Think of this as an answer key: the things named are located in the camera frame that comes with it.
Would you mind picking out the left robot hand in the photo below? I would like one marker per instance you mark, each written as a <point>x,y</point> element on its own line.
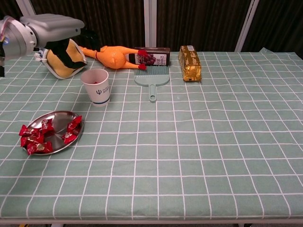
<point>54,26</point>

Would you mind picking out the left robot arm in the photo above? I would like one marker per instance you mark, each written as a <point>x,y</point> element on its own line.
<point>14,40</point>

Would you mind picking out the yellow striped plush toy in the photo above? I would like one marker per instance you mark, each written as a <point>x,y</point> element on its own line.
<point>53,66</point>

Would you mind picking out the orange rubber chicken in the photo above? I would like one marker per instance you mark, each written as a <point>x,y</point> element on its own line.
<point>113,58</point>

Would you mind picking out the white paper cup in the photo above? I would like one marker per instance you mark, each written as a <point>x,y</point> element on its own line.
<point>99,92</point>

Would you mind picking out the round steel plate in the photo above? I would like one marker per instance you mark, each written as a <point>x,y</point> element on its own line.
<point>59,123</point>

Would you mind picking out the dark grape juice carton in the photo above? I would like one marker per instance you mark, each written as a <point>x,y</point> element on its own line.
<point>158,56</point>

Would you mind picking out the light green comb brush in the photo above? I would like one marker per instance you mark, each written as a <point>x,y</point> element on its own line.
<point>151,80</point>

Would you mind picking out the gold foil snack pack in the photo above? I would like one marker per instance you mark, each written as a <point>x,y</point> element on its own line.
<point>190,61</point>

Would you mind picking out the green checked tablecloth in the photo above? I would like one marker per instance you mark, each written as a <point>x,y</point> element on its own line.
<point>189,142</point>

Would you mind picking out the grey partition frame post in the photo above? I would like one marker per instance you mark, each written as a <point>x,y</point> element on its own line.
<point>150,23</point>
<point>28,9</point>
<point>246,23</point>

